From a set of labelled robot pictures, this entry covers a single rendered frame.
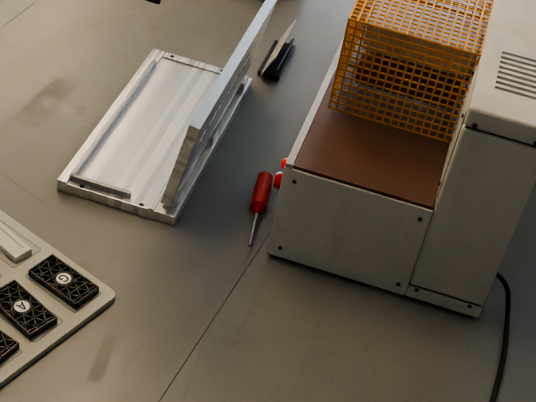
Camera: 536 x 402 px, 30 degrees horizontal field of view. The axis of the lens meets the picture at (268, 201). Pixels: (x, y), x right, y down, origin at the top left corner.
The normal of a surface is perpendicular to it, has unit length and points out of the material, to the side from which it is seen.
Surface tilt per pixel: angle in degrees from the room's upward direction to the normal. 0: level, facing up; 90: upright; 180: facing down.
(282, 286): 0
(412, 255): 90
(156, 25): 0
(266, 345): 0
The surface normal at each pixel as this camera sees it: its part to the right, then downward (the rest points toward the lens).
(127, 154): 0.15, -0.74
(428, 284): -0.28, 0.61
